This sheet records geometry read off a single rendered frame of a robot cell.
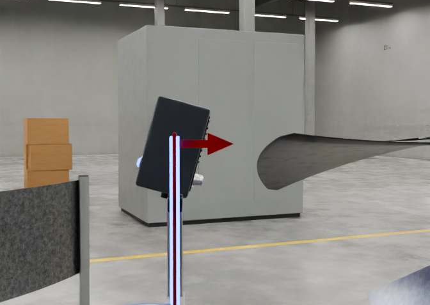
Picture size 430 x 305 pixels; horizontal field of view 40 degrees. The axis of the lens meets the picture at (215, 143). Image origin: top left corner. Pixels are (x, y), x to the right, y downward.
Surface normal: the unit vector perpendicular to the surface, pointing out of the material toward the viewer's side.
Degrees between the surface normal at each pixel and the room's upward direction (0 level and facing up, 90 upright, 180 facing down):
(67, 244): 90
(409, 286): 55
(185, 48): 90
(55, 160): 90
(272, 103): 90
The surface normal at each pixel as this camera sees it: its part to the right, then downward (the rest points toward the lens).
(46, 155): 0.37, 0.04
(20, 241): 0.85, 0.02
